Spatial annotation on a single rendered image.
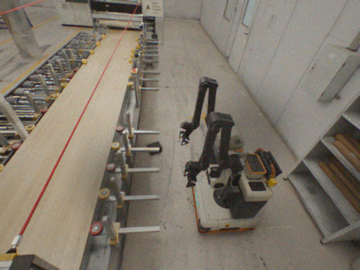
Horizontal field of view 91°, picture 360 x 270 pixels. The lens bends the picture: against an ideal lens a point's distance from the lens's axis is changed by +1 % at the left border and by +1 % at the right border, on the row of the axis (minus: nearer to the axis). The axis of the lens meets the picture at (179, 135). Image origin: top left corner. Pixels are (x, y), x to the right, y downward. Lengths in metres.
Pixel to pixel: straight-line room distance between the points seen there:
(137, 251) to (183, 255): 0.49
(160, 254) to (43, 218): 1.20
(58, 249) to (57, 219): 0.19
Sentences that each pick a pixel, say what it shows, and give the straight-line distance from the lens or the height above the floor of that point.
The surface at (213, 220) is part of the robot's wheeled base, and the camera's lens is 2.12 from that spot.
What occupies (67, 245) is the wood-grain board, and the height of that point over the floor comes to 0.90.
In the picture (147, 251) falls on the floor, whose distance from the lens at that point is 2.26.
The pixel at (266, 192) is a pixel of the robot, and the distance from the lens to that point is 1.83.
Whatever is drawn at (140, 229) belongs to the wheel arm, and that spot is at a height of 0.84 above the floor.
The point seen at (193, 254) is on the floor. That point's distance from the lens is 2.28.
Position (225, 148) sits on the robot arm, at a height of 1.39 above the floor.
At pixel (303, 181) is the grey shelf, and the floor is 0.14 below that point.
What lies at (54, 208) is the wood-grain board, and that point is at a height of 0.90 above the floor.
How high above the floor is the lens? 2.19
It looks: 43 degrees down
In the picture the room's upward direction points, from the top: 7 degrees clockwise
